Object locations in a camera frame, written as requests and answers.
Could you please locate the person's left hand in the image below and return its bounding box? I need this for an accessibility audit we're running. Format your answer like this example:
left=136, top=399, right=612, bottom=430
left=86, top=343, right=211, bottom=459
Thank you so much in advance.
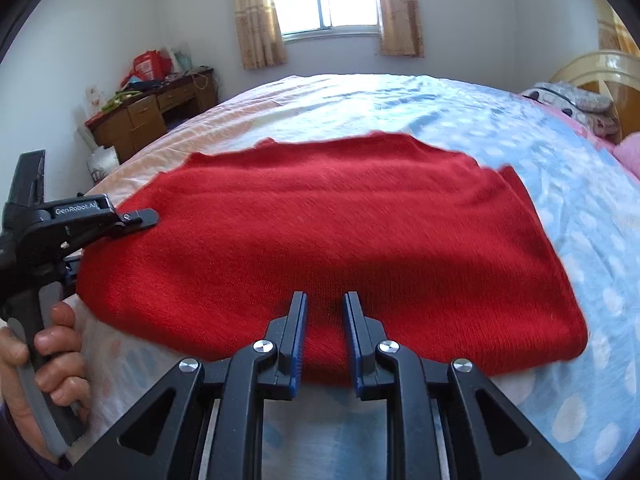
left=0, top=301, right=93, bottom=466

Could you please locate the white paper bag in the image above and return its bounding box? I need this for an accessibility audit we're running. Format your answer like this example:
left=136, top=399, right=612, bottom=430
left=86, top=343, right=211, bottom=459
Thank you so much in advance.
left=87, top=145, right=121, bottom=183

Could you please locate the red embroidered sweater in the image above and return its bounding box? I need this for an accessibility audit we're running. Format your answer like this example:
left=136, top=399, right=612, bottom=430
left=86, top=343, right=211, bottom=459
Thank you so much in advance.
left=75, top=131, right=590, bottom=386

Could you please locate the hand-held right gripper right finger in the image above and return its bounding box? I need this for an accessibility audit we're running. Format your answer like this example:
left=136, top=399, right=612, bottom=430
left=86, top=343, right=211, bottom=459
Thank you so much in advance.
left=342, top=291, right=583, bottom=480

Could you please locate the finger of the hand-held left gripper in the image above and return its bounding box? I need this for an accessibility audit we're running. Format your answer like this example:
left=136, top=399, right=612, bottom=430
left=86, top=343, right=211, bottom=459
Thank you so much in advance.
left=62, top=255, right=83, bottom=288
left=111, top=208, right=160, bottom=234

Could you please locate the yellow curtain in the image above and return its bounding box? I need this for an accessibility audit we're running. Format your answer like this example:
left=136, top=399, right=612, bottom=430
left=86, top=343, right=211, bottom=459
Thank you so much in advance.
left=597, top=5, right=640, bottom=56

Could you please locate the blue polka-dot bed sheet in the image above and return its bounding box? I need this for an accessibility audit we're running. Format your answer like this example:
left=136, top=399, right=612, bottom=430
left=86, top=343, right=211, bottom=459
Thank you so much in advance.
left=70, top=72, right=640, bottom=480

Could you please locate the red gift bag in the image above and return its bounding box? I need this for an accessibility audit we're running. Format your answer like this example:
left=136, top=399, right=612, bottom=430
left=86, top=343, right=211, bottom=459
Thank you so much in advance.
left=132, top=49, right=173, bottom=81

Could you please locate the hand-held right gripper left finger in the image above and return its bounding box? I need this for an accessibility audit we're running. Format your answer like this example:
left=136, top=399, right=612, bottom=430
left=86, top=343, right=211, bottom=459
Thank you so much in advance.
left=62, top=290, right=308, bottom=480

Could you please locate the brown wooden desk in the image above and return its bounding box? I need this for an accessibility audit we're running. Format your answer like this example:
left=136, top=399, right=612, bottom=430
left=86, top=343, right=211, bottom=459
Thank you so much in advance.
left=84, top=67, right=221, bottom=163

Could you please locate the cream wooden bed headboard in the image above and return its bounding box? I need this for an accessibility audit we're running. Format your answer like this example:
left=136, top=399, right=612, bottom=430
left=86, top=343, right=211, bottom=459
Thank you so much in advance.
left=549, top=50, right=640, bottom=146

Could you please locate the beige patterned curtain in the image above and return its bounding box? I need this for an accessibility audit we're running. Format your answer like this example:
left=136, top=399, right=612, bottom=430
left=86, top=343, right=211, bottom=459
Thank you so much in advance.
left=374, top=0, right=425, bottom=58
left=231, top=0, right=288, bottom=71

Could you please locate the pink floral pillow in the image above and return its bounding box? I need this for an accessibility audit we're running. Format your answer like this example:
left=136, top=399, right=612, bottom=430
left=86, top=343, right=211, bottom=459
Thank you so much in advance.
left=614, top=132, right=640, bottom=181

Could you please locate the grey folded blanket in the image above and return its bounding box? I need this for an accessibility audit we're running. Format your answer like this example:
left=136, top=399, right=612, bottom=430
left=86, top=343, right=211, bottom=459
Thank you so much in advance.
left=537, top=81, right=615, bottom=113

